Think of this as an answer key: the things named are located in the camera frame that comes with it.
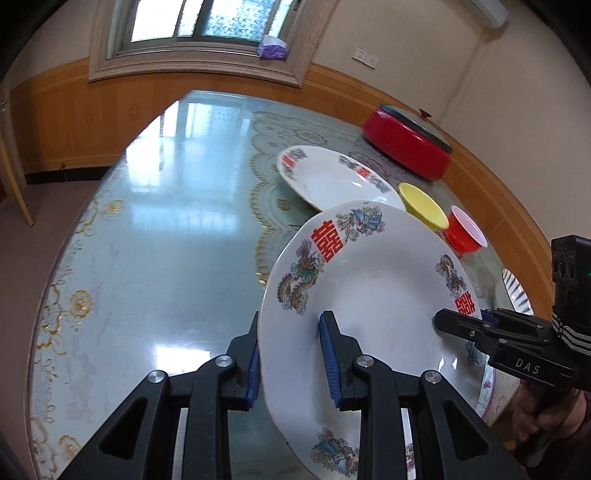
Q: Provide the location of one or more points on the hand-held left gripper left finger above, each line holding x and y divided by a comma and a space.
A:
253, 369

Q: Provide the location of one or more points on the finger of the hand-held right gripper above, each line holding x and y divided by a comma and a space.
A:
517, 323
461, 327

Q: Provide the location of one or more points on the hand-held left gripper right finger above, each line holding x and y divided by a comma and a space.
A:
328, 350

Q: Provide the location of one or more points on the blue leaf striped plate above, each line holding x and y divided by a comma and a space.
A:
515, 288

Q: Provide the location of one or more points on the white dragon print plate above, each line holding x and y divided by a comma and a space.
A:
383, 286
332, 180

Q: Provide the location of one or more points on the red plastic bowl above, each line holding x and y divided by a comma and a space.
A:
464, 233

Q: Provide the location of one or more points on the person's right hand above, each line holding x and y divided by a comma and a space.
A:
524, 410

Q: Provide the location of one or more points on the pink floral print plate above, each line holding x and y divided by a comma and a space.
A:
487, 392

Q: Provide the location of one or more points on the yellow plastic bowl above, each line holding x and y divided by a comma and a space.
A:
422, 205

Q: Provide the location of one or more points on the red electric cooking pot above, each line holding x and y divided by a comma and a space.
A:
406, 152

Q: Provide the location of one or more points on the grey pot lid red knob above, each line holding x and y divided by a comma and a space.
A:
415, 127

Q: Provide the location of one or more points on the purple tissue pack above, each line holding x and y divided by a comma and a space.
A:
273, 48

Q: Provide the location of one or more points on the white air conditioner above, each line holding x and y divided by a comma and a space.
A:
491, 11

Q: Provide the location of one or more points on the white wall socket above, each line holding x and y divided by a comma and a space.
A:
366, 57

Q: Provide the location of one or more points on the yellow wooden frame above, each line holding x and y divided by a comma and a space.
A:
18, 189

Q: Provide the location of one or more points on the window with grey frame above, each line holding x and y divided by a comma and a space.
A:
152, 18

